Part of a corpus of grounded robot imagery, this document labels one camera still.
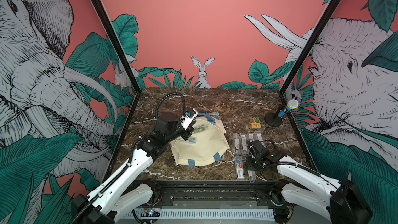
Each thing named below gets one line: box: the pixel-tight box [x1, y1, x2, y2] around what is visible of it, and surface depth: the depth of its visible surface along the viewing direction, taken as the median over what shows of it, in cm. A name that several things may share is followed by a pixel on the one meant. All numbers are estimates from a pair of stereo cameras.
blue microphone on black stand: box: [264, 99, 300, 128], surface depth 103 cm
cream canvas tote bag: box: [169, 111, 231, 168], surface depth 86 cm
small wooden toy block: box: [251, 122, 262, 129], surface depth 103 cm
